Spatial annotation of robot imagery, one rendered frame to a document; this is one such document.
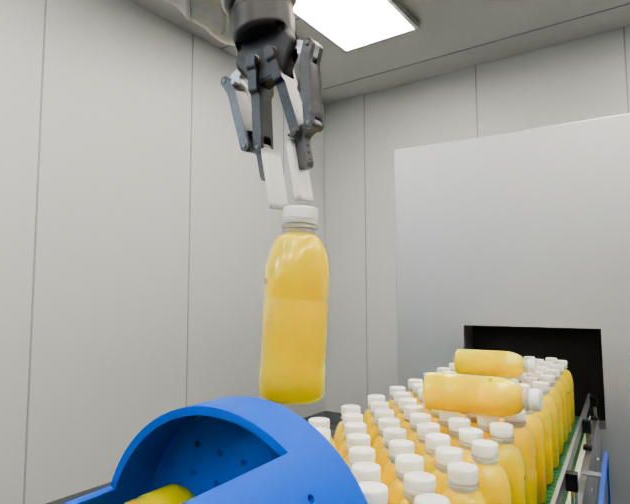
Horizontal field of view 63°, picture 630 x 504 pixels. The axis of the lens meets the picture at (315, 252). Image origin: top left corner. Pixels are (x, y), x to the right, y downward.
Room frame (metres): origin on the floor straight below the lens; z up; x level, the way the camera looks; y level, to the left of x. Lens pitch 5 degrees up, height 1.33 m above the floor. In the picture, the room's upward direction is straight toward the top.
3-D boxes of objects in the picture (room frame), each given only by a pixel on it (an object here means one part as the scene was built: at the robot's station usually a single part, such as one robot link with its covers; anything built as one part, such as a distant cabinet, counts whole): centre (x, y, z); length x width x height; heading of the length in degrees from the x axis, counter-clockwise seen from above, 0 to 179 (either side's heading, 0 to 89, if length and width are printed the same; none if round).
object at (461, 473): (0.70, -0.19, 1.10); 0.04 x 0.04 x 0.02
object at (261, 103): (0.58, 0.06, 1.55); 0.04 x 0.01 x 0.11; 149
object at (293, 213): (0.57, 0.02, 1.42); 0.04 x 0.04 x 0.02
